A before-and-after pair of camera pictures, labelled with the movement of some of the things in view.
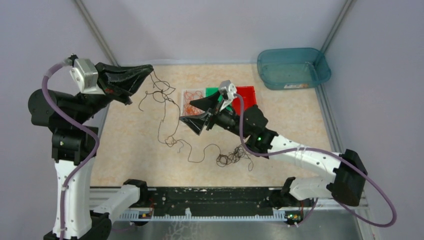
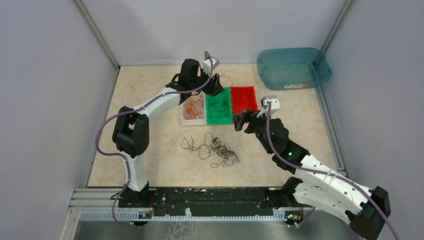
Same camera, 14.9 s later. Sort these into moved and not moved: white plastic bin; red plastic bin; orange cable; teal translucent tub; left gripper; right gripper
Moved: right gripper; left gripper
Not moved: white plastic bin; red plastic bin; teal translucent tub; orange cable
